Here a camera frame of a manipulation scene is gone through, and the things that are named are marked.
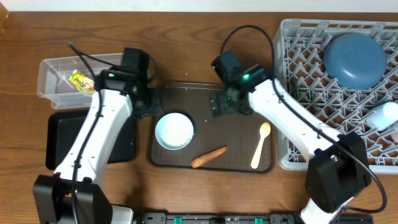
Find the light blue rice bowl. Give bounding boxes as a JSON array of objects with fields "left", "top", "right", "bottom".
[{"left": 155, "top": 113, "right": 194, "bottom": 151}]

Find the pale yellow plastic spoon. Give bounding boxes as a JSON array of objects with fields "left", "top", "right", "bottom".
[{"left": 251, "top": 122, "right": 271, "bottom": 169}]

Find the orange carrot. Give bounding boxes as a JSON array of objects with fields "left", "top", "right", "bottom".
[{"left": 191, "top": 146, "right": 228, "bottom": 168}]

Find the yellow green snack wrapper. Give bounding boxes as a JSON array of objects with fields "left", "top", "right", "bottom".
[{"left": 69, "top": 70, "right": 95, "bottom": 92}]

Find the dark blue plate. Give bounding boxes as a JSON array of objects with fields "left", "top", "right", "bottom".
[{"left": 323, "top": 33, "right": 387, "bottom": 90}]

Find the small blue white cup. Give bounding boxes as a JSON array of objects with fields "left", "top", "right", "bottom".
[{"left": 366, "top": 102, "right": 397, "bottom": 131}]

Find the pink white paper cup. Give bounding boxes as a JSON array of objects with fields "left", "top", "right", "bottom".
[{"left": 391, "top": 122, "right": 398, "bottom": 142}]

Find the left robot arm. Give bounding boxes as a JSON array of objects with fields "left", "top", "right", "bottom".
[{"left": 33, "top": 69, "right": 150, "bottom": 223}]

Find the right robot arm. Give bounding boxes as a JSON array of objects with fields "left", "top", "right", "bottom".
[{"left": 212, "top": 63, "right": 374, "bottom": 223}]

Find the grey dishwasher rack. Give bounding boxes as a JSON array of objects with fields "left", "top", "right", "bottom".
[{"left": 274, "top": 19, "right": 397, "bottom": 174}]

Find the dark brown serving tray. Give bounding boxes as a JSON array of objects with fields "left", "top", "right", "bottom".
[{"left": 147, "top": 82, "right": 275, "bottom": 174}]

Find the black plastic bin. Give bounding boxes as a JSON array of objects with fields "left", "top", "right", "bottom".
[{"left": 45, "top": 110, "right": 136, "bottom": 170}]

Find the clear plastic bin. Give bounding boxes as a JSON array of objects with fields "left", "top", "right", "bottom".
[{"left": 37, "top": 52, "right": 149, "bottom": 110}]

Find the black rail at table edge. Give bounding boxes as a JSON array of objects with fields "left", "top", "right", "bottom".
[{"left": 133, "top": 209, "right": 374, "bottom": 224}]

